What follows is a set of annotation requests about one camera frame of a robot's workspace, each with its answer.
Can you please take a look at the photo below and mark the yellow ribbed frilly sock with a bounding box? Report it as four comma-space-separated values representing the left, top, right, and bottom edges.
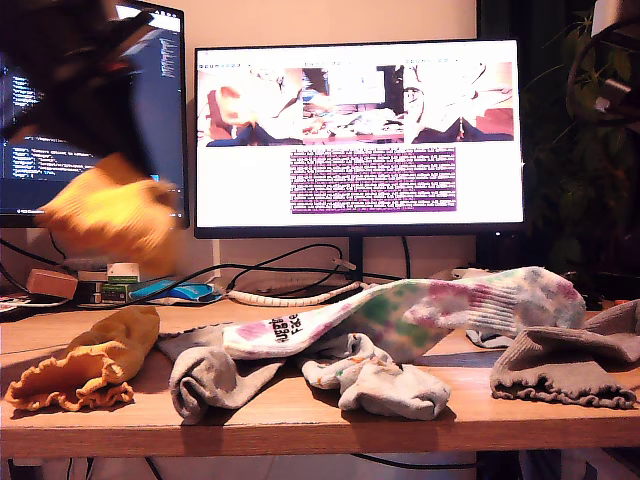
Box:
4, 305, 161, 412
35, 152, 182, 277

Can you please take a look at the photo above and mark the grey frilly cuff sock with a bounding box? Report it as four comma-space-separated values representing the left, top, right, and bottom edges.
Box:
488, 298, 640, 411
156, 322, 287, 426

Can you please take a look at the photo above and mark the pastel tie-dye sock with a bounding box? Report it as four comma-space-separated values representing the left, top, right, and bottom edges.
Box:
221, 265, 587, 365

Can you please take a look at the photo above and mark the pale toucan print sock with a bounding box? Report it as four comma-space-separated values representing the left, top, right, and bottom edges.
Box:
463, 327, 517, 350
298, 332, 452, 422

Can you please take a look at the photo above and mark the dark code monitor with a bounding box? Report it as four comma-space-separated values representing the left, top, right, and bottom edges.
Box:
0, 0, 190, 231

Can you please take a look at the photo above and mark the white screen monitor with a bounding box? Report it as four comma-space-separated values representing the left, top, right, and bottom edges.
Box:
192, 39, 525, 240

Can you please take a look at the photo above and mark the white and green box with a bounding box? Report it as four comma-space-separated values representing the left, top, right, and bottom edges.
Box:
105, 261, 142, 285

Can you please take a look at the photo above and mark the dark green box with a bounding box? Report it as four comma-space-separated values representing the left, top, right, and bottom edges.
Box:
77, 280, 132, 305

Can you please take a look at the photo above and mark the black monitor stand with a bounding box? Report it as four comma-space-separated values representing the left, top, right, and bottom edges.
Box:
347, 236, 365, 284

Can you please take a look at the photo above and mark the green leafy houseplant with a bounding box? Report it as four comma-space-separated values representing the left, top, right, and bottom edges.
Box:
519, 0, 640, 301

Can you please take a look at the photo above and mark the long black desk cable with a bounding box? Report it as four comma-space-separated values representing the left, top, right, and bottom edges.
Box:
129, 263, 404, 304

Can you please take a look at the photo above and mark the white braided cable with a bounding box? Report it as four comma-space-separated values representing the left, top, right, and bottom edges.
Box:
227, 280, 362, 307

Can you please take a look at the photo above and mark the looped black desk cable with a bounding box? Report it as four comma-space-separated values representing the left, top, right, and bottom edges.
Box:
224, 242, 347, 292

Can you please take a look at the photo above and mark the black cable under table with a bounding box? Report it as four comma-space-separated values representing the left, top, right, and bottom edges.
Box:
349, 452, 479, 471

